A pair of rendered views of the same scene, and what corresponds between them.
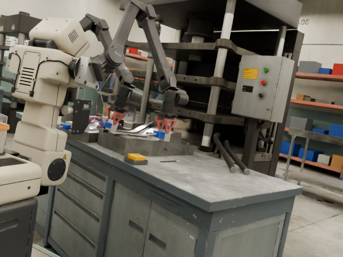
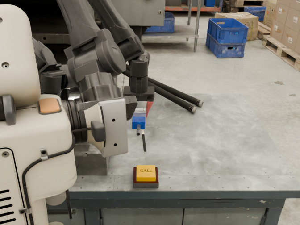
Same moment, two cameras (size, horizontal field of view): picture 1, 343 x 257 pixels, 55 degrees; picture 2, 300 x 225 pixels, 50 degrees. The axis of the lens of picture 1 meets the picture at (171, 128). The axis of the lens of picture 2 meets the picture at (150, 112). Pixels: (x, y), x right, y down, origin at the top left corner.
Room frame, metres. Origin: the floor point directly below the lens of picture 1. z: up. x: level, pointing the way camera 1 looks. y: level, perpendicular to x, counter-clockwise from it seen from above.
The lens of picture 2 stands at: (0.96, 0.73, 1.48)
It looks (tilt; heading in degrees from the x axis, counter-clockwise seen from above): 29 degrees down; 311
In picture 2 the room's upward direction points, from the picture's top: 2 degrees clockwise
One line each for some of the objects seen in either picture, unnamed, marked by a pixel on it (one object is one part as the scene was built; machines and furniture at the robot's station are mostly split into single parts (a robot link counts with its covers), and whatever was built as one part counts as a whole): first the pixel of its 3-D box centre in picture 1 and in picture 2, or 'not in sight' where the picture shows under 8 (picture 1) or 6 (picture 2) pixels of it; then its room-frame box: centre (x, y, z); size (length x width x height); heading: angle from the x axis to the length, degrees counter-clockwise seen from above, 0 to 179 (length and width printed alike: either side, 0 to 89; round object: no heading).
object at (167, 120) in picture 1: (166, 124); (142, 104); (1.61, 0.03, 0.99); 0.07 x 0.07 x 0.09; 42
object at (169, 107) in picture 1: (167, 109); (139, 84); (1.62, 0.03, 1.06); 0.10 x 0.07 x 0.07; 43
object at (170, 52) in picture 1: (196, 60); not in sight; (2.89, -0.12, 1.45); 1.29 x 0.82 x 0.19; 44
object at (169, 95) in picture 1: (170, 97); (139, 66); (1.63, 0.03, 1.12); 0.07 x 0.06 x 0.07; 128
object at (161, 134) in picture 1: (157, 134); (138, 124); (1.59, 0.06, 0.93); 0.13 x 0.05 x 0.05; 133
